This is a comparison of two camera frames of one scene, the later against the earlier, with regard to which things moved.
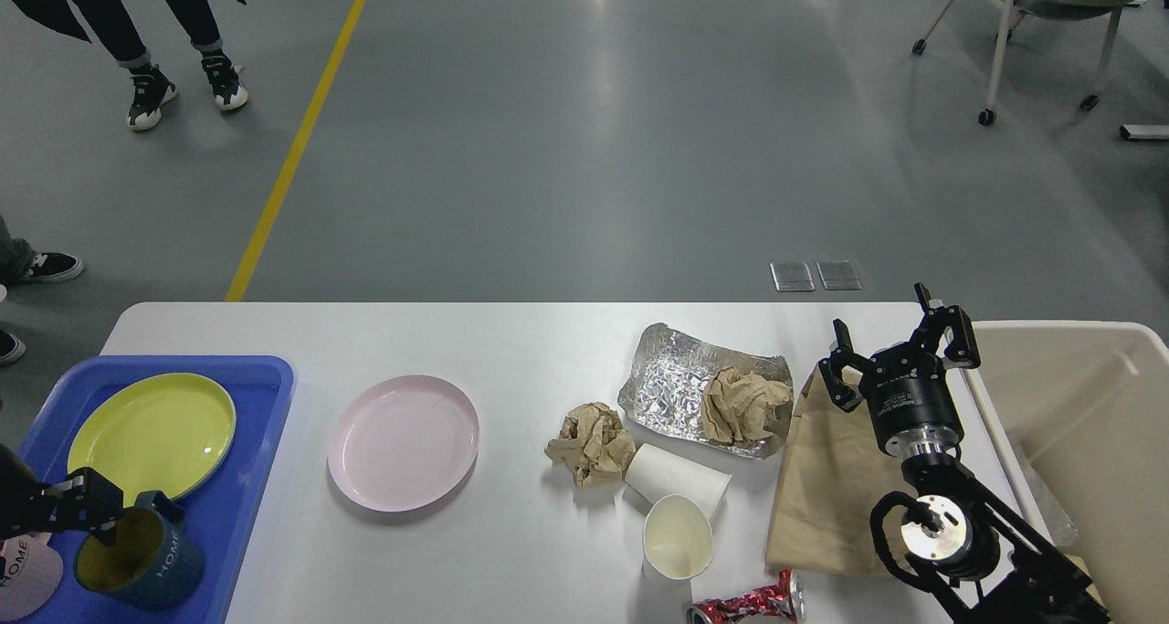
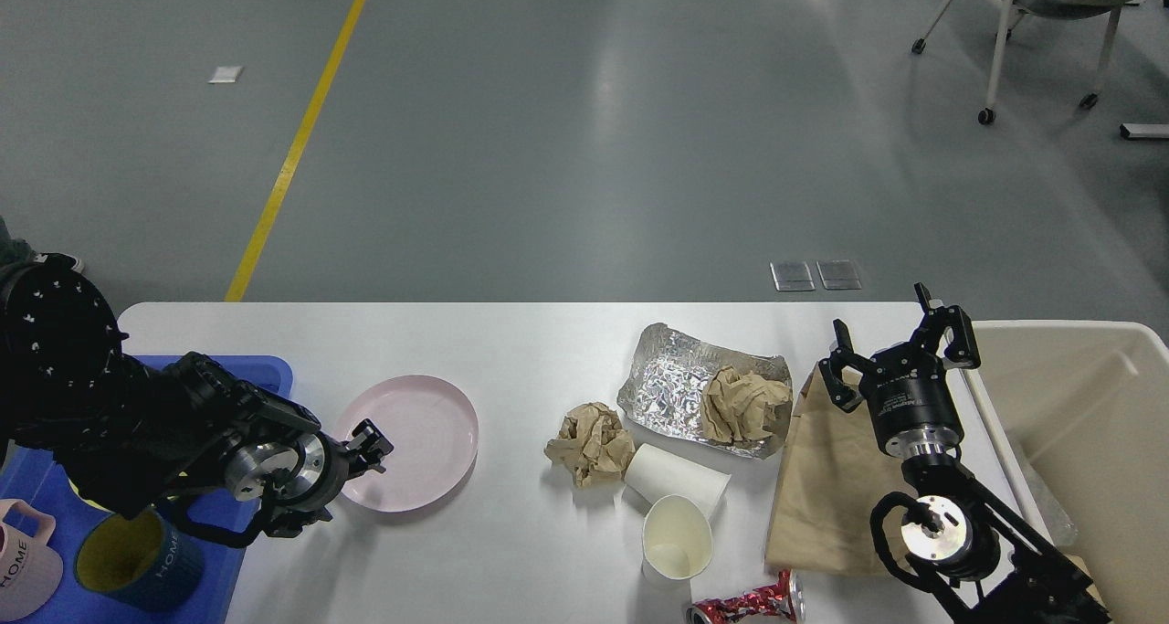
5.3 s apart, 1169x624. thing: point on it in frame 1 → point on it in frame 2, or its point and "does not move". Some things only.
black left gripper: x=86 y=502 → x=312 y=468
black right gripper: x=908 y=387 does not move
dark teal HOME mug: x=151 y=565 does not move
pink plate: x=404 y=443 does not move
